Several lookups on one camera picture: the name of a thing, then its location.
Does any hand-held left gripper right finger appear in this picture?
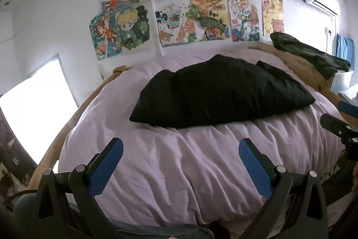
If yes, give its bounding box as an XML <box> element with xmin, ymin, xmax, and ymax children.
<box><xmin>239</xmin><ymin>138</ymin><xmax>329</xmax><ymax>239</ymax></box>

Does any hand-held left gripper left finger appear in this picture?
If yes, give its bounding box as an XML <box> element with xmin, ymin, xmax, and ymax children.
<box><xmin>31</xmin><ymin>137</ymin><xmax>124</xmax><ymax>239</ymax></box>

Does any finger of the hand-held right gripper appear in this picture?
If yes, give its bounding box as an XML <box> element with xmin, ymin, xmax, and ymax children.
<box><xmin>337</xmin><ymin>100</ymin><xmax>358</xmax><ymax>118</ymax></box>
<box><xmin>320</xmin><ymin>113</ymin><xmax>358</xmax><ymax>144</ymax></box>

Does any black pillow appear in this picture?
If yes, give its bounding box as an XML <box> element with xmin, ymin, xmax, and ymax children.
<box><xmin>129</xmin><ymin>54</ymin><xmax>316</xmax><ymax>128</ymax></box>

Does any white cloth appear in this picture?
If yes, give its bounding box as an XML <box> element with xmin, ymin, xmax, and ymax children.
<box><xmin>339</xmin><ymin>88</ymin><xmax>358</xmax><ymax>102</ymax></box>

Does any white storage box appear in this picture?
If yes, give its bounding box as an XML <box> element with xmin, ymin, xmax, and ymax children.
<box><xmin>331</xmin><ymin>71</ymin><xmax>355</xmax><ymax>94</ymax></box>

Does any pink bed cover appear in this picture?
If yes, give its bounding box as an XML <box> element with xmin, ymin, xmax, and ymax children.
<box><xmin>59</xmin><ymin>49</ymin><xmax>347</xmax><ymax>228</ymax></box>

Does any blue hanging cloth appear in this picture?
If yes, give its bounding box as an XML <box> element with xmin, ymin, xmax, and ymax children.
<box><xmin>336</xmin><ymin>33</ymin><xmax>356</xmax><ymax>69</ymax></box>

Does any dark green cloth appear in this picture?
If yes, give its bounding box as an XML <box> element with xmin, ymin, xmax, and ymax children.
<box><xmin>270</xmin><ymin>32</ymin><xmax>351</xmax><ymax>79</ymax></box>

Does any bright window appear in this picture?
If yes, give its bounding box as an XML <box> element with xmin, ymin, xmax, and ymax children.
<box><xmin>0</xmin><ymin>54</ymin><xmax>79</xmax><ymax>165</ymax></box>

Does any pink pigs yellow drawing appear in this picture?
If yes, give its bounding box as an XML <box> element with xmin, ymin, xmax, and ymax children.
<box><xmin>260</xmin><ymin>0</ymin><xmax>285</xmax><ymax>37</ymax></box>

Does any blond figure and mermaid drawing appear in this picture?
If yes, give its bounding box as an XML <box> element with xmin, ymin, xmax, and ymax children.
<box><xmin>89</xmin><ymin>5</ymin><xmax>151</xmax><ymax>61</ymax></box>

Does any crowded colourful drawing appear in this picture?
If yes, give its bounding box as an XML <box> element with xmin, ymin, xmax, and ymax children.
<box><xmin>227</xmin><ymin>0</ymin><xmax>261</xmax><ymax>43</ymax></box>

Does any orange and green landscape drawing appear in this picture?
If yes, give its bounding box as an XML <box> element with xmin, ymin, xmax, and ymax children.
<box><xmin>190</xmin><ymin>0</ymin><xmax>230</xmax><ymax>43</ymax></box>

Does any wooden bed frame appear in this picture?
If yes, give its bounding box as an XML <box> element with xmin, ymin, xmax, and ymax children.
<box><xmin>28</xmin><ymin>41</ymin><xmax>358</xmax><ymax>189</ymax></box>

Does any black cable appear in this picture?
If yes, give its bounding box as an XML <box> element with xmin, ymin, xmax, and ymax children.
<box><xmin>0</xmin><ymin>189</ymin><xmax>37</xmax><ymax>212</ymax></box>

